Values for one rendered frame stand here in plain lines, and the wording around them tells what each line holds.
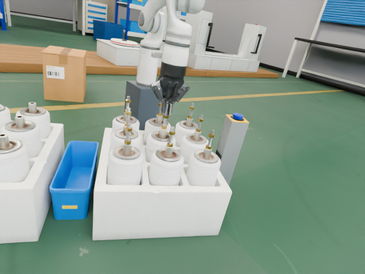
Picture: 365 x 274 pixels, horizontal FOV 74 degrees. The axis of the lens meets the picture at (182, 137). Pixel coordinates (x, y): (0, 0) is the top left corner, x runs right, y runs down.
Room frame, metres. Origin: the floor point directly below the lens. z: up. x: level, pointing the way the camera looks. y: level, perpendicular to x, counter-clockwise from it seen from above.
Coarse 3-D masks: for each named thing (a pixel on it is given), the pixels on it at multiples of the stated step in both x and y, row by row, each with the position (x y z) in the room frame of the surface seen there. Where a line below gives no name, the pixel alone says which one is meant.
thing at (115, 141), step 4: (112, 136) 0.66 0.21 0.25; (116, 136) 0.66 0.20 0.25; (140, 136) 0.70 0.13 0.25; (112, 140) 0.65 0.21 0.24; (116, 140) 0.65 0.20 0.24; (120, 140) 0.65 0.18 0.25; (132, 140) 0.66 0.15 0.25; (136, 140) 0.67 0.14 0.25; (140, 140) 0.68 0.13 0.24; (112, 144) 0.65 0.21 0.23; (116, 144) 0.65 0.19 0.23; (120, 144) 0.64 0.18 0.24; (132, 144) 0.65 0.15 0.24; (136, 144) 0.66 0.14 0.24; (140, 144) 0.69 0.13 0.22; (112, 148) 0.65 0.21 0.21
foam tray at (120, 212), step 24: (144, 168) 0.62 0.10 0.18; (96, 192) 0.48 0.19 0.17; (120, 192) 0.50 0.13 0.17; (144, 192) 0.52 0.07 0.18; (168, 192) 0.54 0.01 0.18; (192, 192) 0.56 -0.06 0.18; (216, 192) 0.58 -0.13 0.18; (96, 216) 0.48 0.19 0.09; (120, 216) 0.50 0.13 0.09; (144, 216) 0.52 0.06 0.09; (168, 216) 0.54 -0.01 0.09; (192, 216) 0.56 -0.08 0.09; (216, 216) 0.58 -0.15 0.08
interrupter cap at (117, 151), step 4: (116, 148) 0.58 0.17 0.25; (120, 148) 0.59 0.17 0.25; (132, 148) 0.60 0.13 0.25; (136, 148) 0.60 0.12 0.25; (112, 152) 0.56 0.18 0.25; (116, 152) 0.56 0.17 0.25; (120, 152) 0.57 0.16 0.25; (132, 152) 0.58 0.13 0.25; (136, 152) 0.58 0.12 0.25; (140, 152) 0.59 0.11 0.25; (116, 156) 0.54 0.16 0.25; (120, 156) 0.55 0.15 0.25; (124, 156) 0.55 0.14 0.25; (128, 156) 0.56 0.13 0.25; (132, 156) 0.56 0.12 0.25; (136, 156) 0.56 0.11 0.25
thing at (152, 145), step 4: (148, 136) 0.71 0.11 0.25; (148, 140) 0.70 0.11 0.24; (152, 140) 0.69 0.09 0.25; (156, 140) 0.69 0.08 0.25; (148, 144) 0.70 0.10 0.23; (152, 144) 0.68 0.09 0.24; (156, 144) 0.68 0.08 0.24; (160, 144) 0.68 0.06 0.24; (164, 144) 0.68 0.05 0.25; (148, 148) 0.69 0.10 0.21; (152, 148) 0.68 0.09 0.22; (156, 148) 0.68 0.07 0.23; (148, 152) 0.69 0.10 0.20; (152, 152) 0.68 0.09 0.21; (148, 156) 0.69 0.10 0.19; (148, 160) 0.69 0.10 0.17
